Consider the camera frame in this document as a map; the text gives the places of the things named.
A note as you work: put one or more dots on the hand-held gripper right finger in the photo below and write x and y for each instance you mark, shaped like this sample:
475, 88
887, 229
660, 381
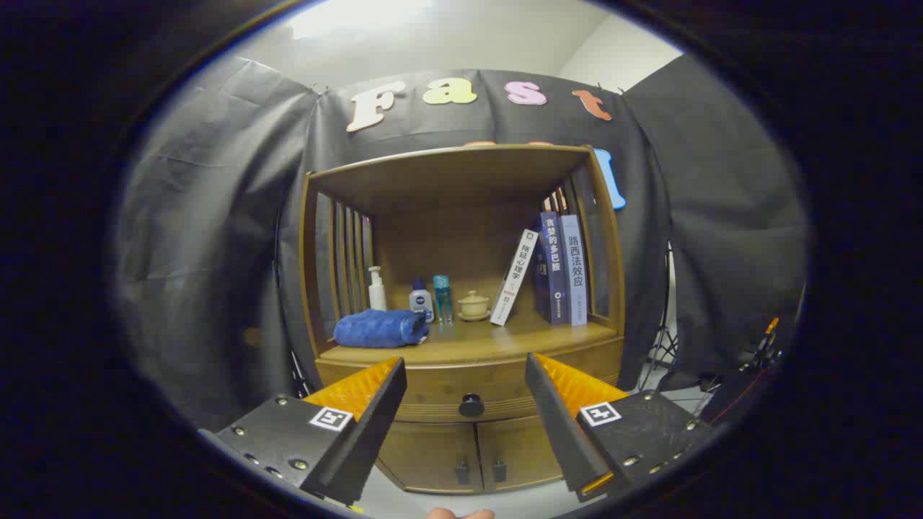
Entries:
559, 425

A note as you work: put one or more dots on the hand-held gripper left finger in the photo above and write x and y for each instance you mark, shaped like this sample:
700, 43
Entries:
375, 425

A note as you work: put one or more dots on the wooden drawer with black knob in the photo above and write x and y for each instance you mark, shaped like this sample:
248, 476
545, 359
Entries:
461, 378

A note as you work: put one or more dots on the wooden cabinet door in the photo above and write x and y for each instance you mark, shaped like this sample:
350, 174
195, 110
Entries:
519, 447
425, 450

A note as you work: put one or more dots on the wooden countertop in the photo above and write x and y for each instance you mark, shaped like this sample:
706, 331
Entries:
490, 339

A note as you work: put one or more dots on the wooden cabinet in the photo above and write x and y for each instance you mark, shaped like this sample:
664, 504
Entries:
461, 180

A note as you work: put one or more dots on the rolled blue towel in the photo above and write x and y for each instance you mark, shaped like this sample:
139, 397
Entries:
378, 328

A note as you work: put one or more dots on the black light stand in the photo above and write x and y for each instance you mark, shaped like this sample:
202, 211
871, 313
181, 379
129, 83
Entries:
660, 353

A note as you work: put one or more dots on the white pump bottle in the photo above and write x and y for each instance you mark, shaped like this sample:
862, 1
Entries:
377, 295

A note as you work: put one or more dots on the white lotion bottle blue cap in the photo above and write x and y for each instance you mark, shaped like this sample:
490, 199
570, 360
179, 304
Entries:
421, 301

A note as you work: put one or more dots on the clear blue bottle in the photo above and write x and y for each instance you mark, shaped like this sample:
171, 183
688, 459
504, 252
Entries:
442, 299

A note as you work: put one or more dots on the beige lidded teacup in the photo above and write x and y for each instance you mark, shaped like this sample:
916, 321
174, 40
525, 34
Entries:
474, 306

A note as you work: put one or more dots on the dark blue book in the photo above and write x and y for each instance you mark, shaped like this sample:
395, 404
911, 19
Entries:
551, 274

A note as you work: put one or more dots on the pale blue book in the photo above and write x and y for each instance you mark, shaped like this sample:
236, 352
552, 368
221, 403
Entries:
575, 274

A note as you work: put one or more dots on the white book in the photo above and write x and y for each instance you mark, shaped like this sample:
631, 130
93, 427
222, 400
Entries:
513, 277

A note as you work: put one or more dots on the dark box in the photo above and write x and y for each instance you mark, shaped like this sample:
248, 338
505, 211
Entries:
735, 396

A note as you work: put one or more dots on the black device with orange tip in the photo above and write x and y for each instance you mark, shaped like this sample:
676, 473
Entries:
764, 352

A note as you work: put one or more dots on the black backdrop cloth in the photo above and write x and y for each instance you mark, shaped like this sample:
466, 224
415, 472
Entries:
216, 216

